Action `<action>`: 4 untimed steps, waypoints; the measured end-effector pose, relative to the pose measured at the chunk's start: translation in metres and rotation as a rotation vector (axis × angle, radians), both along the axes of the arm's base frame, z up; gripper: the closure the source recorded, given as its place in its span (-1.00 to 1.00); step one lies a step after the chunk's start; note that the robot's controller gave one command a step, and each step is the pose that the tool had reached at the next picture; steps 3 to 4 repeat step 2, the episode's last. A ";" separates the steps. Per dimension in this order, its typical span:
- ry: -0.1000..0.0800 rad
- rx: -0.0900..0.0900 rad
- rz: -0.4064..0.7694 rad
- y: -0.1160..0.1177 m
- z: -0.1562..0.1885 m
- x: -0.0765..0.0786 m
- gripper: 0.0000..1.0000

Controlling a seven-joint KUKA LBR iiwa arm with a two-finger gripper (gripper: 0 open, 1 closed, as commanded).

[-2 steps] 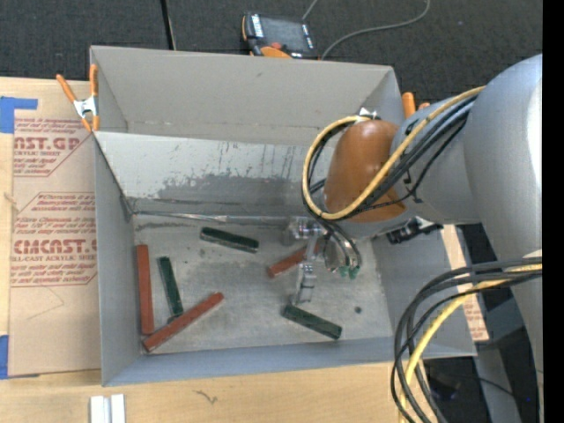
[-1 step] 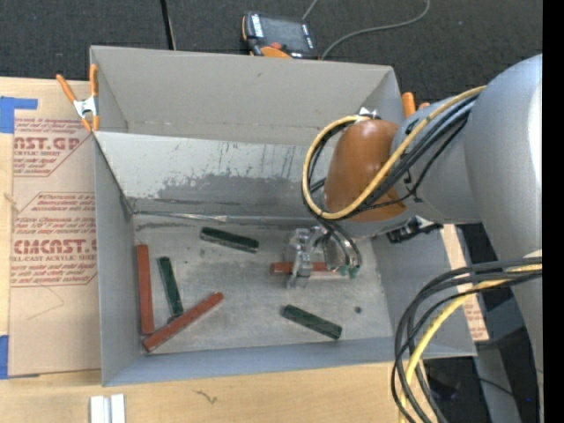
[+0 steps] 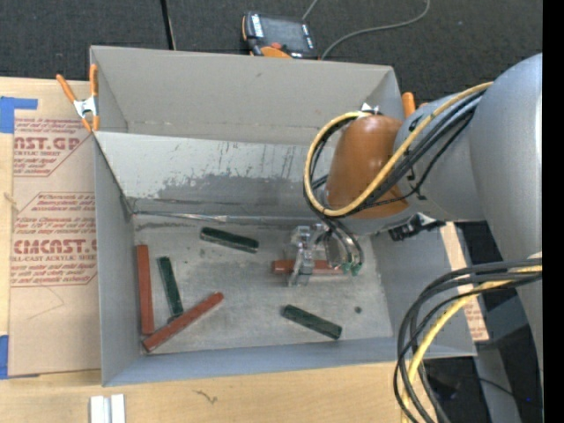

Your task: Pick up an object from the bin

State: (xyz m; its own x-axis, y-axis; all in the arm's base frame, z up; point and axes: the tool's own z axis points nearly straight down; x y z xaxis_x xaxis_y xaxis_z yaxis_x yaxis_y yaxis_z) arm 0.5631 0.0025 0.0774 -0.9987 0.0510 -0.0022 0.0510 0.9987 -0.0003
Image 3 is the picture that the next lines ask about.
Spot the brown cardboard board red print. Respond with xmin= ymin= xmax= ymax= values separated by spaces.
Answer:
xmin=0 ymin=76 xmax=491 ymax=381

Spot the dark green flat block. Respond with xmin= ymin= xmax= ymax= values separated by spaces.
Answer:
xmin=281 ymin=303 xmax=344 ymax=341
xmin=156 ymin=256 xmax=185 ymax=319
xmin=199 ymin=226 xmax=260 ymax=255

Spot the grey metal bin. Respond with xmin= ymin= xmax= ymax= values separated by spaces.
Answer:
xmin=89 ymin=45 xmax=479 ymax=388

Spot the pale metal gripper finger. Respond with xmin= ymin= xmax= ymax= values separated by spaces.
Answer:
xmin=290 ymin=226 xmax=325 ymax=260
xmin=287 ymin=253 xmax=315 ymax=288

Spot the black cylinder on white bracket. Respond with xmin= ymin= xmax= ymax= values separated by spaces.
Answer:
xmin=387 ymin=212 xmax=447 ymax=243

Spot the red-brown block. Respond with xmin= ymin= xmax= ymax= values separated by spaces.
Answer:
xmin=271 ymin=259 xmax=345 ymax=277
xmin=141 ymin=291 xmax=226 ymax=353
xmin=135 ymin=243 xmax=157 ymax=337

